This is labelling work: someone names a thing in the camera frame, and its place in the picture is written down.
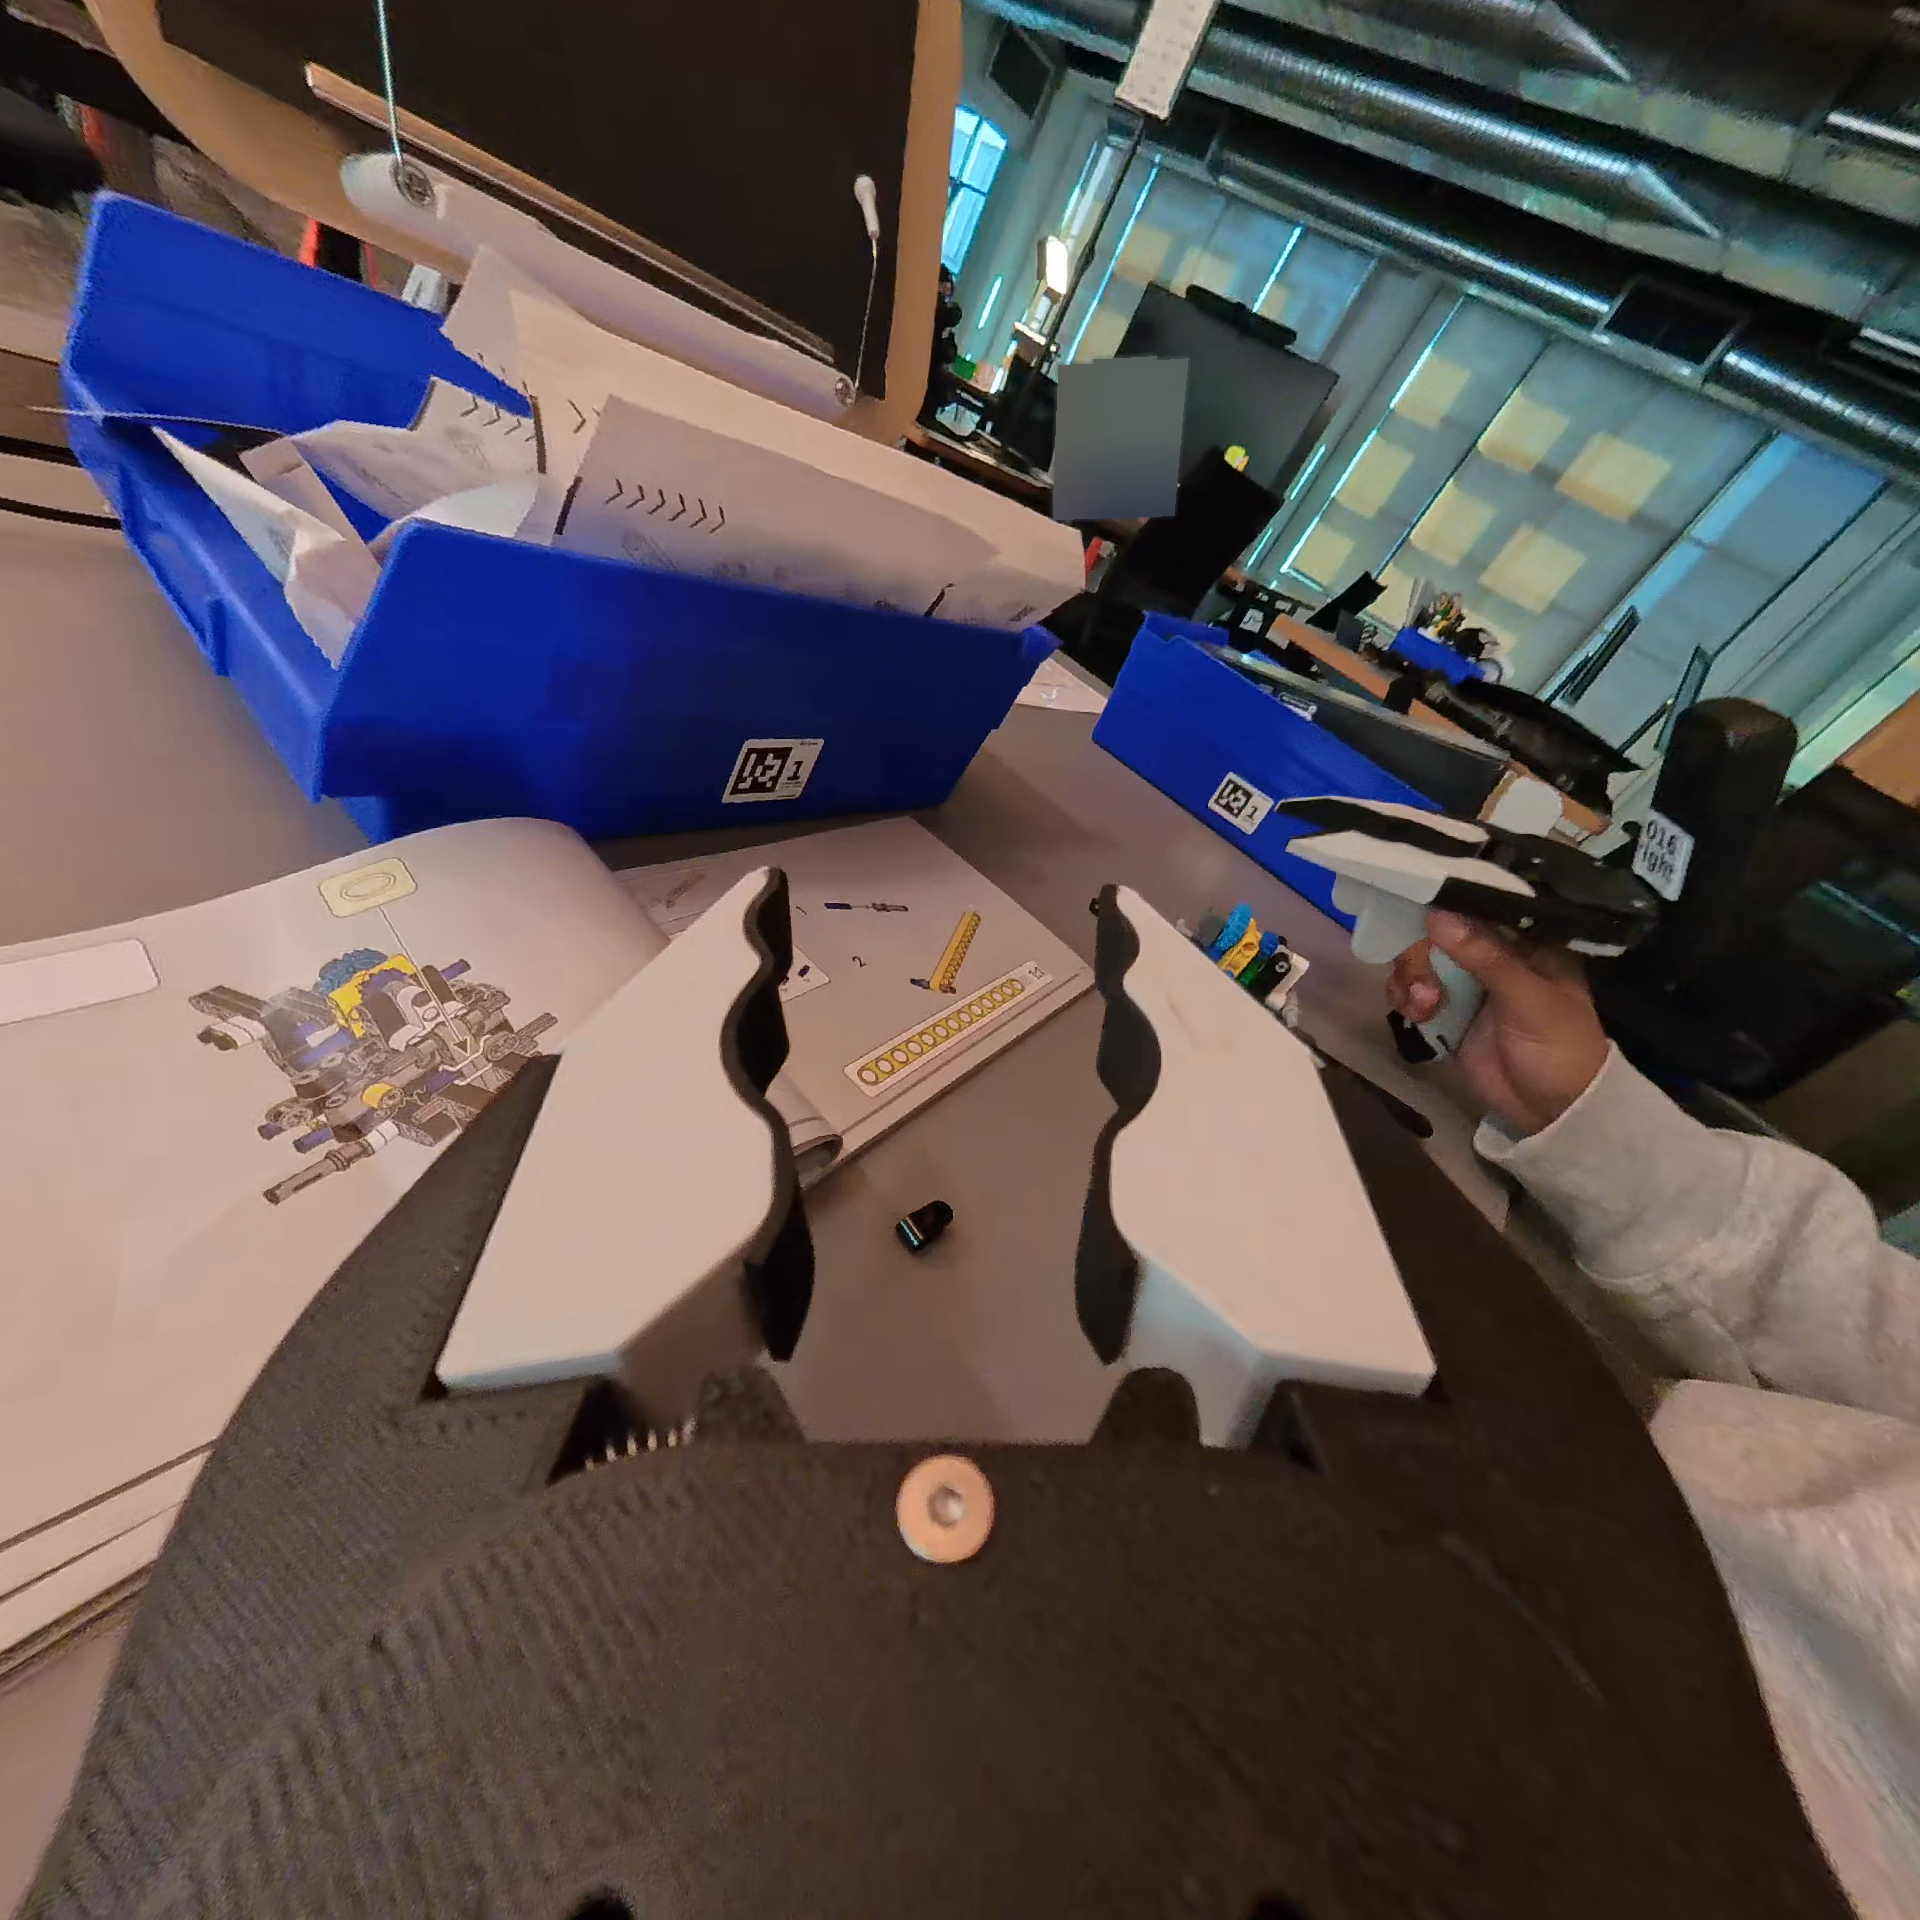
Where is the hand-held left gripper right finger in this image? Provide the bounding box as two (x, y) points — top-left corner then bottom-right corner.
(1072, 884), (1440, 1449)

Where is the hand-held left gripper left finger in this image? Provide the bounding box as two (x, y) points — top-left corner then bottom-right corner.
(434, 866), (818, 1389)

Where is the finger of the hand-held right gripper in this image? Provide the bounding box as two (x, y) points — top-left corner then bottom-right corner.
(1275, 794), (1496, 845)
(1285, 830), (1488, 961)

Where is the person's right forearm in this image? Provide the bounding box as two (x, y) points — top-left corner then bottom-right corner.
(1475, 1041), (1920, 1400)

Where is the lego instruction booklet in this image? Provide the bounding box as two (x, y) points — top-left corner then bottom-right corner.
(0, 816), (1098, 1671)

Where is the person's right hand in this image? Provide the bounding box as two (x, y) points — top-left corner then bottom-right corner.
(1383, 908), (1618, 1135)

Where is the black monitor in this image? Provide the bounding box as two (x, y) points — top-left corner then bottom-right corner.
(1119, 281), (1343, 500)

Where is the large blue plastic bin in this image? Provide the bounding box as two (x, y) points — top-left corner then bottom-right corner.
(59, 191), (1059, 845)

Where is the pile of white paper bags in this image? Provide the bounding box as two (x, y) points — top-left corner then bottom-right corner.
(151, 246), (1088, 662)

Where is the person's light grey sweater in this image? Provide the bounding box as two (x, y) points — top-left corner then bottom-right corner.
(1649, 1376), (1920, 1920)

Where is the white hanging ceiling light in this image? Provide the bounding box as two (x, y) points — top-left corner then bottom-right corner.
(1114, 0), (1221, 112)

